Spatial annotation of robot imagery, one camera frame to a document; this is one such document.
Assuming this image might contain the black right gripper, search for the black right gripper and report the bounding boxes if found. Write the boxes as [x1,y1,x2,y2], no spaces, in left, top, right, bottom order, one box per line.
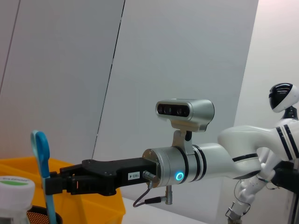
[45,157,157,196]

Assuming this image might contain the blue scissors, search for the blue scissors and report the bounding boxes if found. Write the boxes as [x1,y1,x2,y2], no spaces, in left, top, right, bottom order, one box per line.
[30,130,58,224]

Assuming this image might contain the clear green-label water bottle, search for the clear green-label water bottle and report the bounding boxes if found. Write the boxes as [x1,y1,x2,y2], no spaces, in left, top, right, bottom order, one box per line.
[0,176,36,224]

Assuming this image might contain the black mesh pen holder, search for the black mesh pen holder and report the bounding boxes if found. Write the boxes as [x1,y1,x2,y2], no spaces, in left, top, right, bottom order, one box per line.
[27,205,64,224]

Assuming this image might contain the yellow plastic bin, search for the yellow plastic bin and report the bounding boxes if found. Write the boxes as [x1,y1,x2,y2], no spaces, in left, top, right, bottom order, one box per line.
[0,156,127,224]

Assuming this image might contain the white humanoid robot figure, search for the white humanoid robot figure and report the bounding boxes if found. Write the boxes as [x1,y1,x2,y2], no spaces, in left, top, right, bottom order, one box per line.
[225,83,299,224]

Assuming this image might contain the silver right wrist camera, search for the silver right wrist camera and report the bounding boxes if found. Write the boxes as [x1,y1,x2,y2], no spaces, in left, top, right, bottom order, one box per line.
[155,98,215,154]

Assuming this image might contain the black humanoid mount bracket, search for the black humanoid mount bracket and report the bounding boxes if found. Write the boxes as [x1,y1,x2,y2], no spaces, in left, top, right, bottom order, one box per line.
[272,161,299,193]

